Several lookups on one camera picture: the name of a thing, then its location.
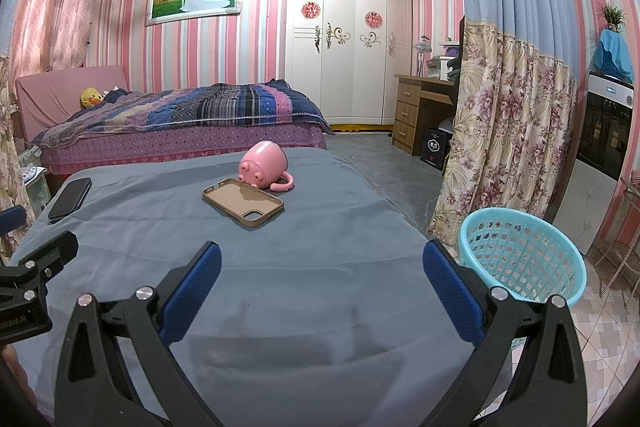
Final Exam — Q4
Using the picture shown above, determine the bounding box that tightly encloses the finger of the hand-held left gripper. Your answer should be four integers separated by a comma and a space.
0, 206, 27, 238
0, 231, 80, 280

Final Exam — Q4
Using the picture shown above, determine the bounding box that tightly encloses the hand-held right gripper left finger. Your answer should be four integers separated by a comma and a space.
54, 241, 236, 427

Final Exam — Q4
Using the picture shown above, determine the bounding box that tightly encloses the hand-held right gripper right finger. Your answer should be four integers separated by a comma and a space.
422, 239, 588, 427

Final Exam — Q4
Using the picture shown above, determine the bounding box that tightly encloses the teal plastic mesh basket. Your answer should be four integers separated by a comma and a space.
458, 208, 587, 350

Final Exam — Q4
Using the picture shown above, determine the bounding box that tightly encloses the green stool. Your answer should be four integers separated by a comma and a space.
20, 146, 51, 218

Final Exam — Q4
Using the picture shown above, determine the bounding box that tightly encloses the black smartphone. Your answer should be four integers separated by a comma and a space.
47, 177, 93, 225

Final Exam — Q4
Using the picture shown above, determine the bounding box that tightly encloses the floral curtain with blue top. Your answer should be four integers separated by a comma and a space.
0, 52, 23, 258
429, 0, 583, 253

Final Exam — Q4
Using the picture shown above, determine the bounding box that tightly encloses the grey table cloth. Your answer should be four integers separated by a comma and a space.
10, 147, 516, 427

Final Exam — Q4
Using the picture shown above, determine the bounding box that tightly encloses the black gift box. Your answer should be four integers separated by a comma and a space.
419, 127, 451, 171

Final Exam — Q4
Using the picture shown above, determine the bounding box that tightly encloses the pink pig mug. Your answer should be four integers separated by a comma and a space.
238, 142, 294, 194

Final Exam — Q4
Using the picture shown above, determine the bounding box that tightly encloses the bed with purple sheet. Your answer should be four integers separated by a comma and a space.
15, 66, 335, 175

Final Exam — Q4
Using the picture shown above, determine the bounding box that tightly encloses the white cabinet with glass door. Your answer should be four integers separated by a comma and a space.
552, 71, 636, 255

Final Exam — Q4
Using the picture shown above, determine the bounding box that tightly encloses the wooden desk with drawers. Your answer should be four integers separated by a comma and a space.
391, 74, 458, 156

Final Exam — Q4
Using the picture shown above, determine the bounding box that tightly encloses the striped patchwork quilt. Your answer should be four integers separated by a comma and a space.
32, 79, 335, 148

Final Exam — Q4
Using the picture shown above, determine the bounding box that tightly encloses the white wardrobe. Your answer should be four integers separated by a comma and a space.
285, 0, 407, 128

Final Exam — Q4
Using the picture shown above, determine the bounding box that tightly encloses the desk lamp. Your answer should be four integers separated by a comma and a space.
415, 34, 432, 78

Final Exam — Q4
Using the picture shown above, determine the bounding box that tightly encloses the blue cloth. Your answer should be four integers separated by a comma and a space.
592, 28, 636, 85

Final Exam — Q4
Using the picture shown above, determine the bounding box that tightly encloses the potted green plant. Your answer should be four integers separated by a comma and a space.
597, 2, 627, 32

